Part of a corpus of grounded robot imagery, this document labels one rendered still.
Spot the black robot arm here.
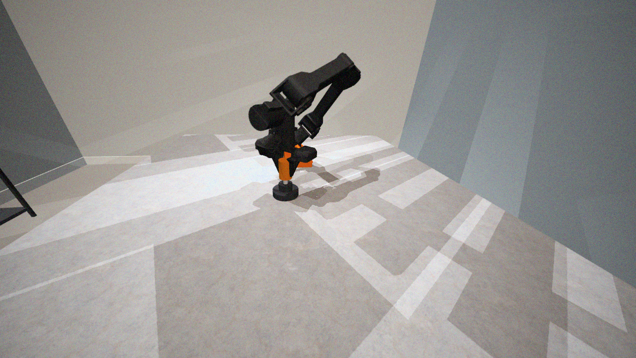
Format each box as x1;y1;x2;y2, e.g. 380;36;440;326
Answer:
248;52;361;158

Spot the orange knob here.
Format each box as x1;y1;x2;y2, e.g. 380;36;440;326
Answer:
278;157;292;180

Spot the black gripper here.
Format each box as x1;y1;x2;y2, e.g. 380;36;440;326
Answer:
271;125;317;177

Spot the dark grey round pedestal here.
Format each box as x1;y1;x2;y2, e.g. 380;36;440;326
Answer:
272;180;299;201

